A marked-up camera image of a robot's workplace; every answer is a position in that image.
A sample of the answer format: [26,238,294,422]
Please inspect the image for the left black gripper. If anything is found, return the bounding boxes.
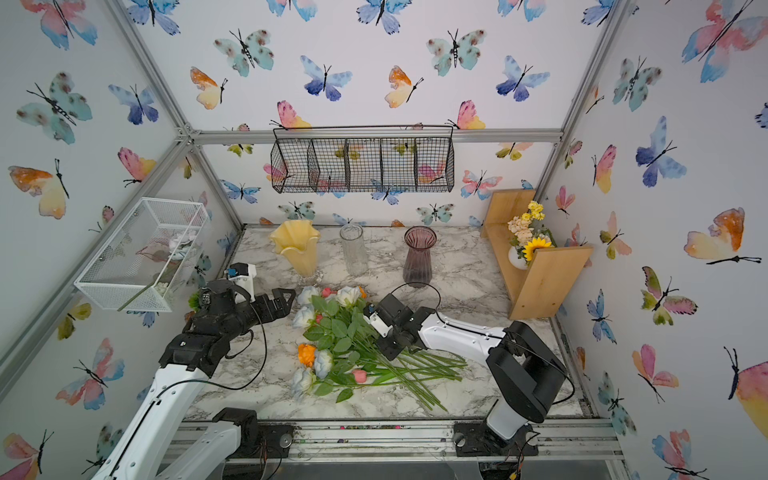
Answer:
[222,287,296,341]

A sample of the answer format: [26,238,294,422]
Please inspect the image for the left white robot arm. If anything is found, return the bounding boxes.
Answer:
[94,279,297,479]

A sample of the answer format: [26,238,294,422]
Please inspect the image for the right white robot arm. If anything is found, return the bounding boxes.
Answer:
[363,294,574,457]

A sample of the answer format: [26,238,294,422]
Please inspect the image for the pink rose lower small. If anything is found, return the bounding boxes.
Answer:
[351,369,368,385]

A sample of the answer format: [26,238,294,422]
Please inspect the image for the orange rose lower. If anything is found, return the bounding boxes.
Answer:
[297,344,317,368]

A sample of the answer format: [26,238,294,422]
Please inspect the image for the purple ribbed glass vase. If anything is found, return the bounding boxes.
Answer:
[403,226,437,288]

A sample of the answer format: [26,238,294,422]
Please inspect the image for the green succulent in pink pot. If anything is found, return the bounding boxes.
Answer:
[188,292,200,312]

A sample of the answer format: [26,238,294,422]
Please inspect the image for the yellow wavy glass vase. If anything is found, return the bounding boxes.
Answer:
[269,219,320,278]

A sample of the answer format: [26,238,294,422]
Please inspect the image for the clear ribbed glass vase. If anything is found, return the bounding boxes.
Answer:
[339,223,368,276]

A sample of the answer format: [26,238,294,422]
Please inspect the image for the wooden corner shelf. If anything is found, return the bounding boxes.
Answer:
[481,189,593,320]

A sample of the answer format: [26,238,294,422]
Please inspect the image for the sunflower bouquet in white vase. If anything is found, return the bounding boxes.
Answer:
[507,201,557,270]

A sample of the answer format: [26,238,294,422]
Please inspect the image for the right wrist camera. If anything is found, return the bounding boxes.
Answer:
[363,305,392,338]

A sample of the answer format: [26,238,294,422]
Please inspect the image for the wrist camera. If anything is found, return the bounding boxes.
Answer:
[226,262,257,303]
[363,305,392,338]

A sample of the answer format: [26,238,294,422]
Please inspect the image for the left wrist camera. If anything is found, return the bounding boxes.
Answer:
[226,262,257,303]

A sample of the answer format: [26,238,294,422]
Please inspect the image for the white mesh wall basket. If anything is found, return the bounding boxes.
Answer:
[74,197,210,313]

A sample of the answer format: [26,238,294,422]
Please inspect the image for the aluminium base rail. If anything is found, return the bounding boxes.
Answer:
[265,418,624,463]

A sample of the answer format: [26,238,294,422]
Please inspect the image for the black wire wall basket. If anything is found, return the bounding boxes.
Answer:
[270,124,455,194]

